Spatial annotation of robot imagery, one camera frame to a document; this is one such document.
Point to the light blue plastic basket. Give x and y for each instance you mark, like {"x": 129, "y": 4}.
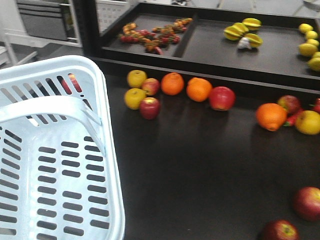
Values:
{"x": 59, "y": 177}

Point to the black wooden fruit display stand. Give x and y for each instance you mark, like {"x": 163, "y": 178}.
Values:
{"x": 194, "y": 173}

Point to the red apple beside oranges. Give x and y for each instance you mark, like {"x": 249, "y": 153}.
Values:
{"x": 221, "y": 98}

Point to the red apple on stand corner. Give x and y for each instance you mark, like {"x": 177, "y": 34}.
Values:
{"x": 73, "y": 82}

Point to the orange with navel left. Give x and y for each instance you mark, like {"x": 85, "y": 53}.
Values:
{"x": 271, "y": 116}

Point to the white garlic bulb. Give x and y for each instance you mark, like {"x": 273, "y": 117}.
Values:
{"x": 244, "y": 43}

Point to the red chili pepper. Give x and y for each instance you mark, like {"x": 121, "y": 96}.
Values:
{"x": 291, "y": 120}

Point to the dark red apple behind oranges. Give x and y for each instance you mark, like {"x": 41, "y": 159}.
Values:
{"x": 290, "y": 103}

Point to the yellow starfruit back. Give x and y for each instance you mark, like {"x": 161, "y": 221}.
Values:
{"x": 252, "y": 24}

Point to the yellow round fruit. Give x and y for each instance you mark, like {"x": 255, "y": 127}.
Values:
{"x": 308, "y": 122}

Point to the red bell pepper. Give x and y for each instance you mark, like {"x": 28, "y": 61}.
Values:
{"x": 316, "y": 106}

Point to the dark red apple lower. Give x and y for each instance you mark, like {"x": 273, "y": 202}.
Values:
{"x": 280, "y": 230}

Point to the dark red apple upper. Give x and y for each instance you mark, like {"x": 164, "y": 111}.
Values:
{"x": 306, "y": 203}

